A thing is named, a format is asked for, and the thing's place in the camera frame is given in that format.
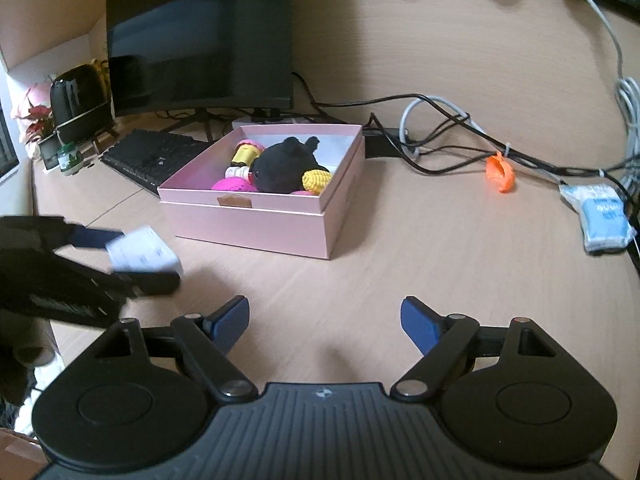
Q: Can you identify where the grey looped cable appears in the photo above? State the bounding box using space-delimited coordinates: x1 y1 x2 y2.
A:
398 94 501 158

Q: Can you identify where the orange plastic toy shell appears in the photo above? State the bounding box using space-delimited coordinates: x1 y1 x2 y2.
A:
485 152 515 193

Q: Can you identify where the white coiled cable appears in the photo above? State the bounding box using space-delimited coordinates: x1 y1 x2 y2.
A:
562 0 640 181

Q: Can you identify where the black cable bundle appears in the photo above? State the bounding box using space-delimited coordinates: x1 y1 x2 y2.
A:
292 71 640 201

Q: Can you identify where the blue white tissue pack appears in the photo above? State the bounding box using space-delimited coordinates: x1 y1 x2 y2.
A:
560 184 637 254

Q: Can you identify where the black plush toy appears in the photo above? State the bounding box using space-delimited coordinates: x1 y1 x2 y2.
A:
250 136 331 194

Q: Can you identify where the red leaf plant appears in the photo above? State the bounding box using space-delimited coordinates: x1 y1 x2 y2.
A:
13 101 54 145

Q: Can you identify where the magenta round toy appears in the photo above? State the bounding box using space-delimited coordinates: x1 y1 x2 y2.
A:
210 177 257 193

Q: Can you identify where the black computer monitor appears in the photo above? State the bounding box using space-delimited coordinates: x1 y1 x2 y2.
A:
105 0 293 117

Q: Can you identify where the white paper card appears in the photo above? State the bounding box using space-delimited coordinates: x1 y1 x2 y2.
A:
105 226 183 274

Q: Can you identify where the pink cardboard box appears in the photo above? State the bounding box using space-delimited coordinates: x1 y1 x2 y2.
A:
158 124 364 259

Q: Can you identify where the doll with gold hat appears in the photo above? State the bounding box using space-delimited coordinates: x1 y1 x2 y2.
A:
224 139 265 181

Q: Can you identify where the green small jar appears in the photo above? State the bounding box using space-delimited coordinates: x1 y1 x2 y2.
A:
56 143 84 176

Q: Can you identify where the black round appliance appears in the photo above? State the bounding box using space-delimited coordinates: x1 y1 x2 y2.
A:
50 60 118 145

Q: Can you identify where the yellow corn toy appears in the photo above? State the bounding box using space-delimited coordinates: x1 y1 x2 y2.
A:
302 169 332 196

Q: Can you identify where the black keyboard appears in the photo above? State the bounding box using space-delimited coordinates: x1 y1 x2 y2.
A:
100 129 209 196

